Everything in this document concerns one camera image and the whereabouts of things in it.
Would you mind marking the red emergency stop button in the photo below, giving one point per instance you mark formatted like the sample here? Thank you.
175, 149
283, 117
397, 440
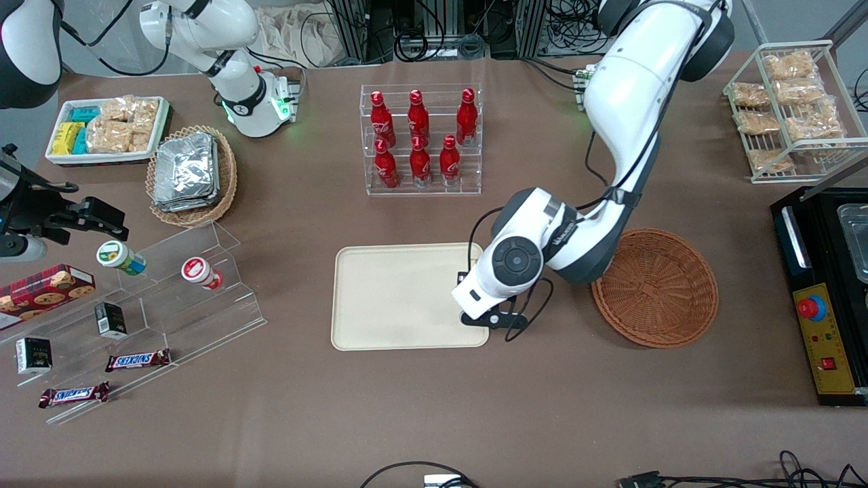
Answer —
812, 308

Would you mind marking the red cola bottle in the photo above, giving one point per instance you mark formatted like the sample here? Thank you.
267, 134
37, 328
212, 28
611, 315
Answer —
420, 164
449, 160
381, 116
418, 115
466, 115
386, 166

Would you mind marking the clear plastic container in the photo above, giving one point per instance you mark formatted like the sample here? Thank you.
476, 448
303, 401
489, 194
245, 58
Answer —
856, 237

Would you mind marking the white plug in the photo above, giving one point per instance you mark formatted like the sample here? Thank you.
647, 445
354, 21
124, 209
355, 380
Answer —
441, 481

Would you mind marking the large black drink carton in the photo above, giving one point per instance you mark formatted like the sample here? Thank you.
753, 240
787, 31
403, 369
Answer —
34, 356

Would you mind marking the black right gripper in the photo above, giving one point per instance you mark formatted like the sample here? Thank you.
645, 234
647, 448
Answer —
35, 210

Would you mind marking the red tartan cookie box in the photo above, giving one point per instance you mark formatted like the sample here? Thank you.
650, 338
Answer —
44, 291

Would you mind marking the brown wicker basket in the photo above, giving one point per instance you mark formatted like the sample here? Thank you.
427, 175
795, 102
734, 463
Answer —
654, 291

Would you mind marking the beige cloth bag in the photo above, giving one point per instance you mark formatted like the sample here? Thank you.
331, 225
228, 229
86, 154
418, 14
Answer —
298, 34

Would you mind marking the clear bag fried snack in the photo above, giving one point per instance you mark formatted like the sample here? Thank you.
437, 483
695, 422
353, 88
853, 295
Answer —
790, 66
770, 160
749, 95
757, 123
800, 91
814, 125

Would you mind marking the white snack bin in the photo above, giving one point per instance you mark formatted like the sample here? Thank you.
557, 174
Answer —
163, 129

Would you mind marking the clear acrylic bottle rack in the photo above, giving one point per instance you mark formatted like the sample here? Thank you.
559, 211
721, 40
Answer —
434, 186

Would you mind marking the clear acrylic stepped shelf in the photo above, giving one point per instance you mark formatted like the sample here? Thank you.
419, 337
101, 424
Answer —
203, 312

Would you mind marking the light wicker basket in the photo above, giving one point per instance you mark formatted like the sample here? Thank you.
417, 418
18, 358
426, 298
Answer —
227, 169

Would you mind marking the yellow snack pack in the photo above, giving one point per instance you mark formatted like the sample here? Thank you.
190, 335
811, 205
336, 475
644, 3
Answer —
66, 137

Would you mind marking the small black drink carton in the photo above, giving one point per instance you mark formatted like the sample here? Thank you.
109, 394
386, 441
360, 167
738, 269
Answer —
110, 320

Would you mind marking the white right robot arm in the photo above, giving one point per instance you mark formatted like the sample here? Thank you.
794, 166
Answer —
203, 27

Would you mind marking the red lid yogurt cup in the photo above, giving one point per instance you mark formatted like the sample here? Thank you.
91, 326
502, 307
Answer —
200, 272

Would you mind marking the foil wrapped sandwich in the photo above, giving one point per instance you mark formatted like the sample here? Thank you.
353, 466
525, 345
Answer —
184, 163
186, 202

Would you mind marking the cream plastic serving tray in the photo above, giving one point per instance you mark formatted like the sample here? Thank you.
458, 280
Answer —
400, 298

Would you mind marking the black machine yellow panel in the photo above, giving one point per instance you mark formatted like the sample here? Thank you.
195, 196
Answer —
790, 285

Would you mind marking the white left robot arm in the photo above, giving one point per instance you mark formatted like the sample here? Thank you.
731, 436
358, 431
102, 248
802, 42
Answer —
630, 102

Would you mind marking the clear bag rice crisps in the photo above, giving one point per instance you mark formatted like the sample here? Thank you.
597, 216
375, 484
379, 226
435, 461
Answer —
108, 137
146, 112
116, 108
141, 137

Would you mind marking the green lid yogurt cup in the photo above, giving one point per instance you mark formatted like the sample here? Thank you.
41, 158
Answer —
116, 256

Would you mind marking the teal snack pack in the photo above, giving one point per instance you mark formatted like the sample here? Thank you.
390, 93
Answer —
85, 114
81, 142

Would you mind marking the brown Snickers bar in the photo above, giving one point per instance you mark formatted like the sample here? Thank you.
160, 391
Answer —
137, 360
73, 394

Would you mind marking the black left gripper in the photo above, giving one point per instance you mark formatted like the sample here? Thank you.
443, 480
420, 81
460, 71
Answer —
461, 277

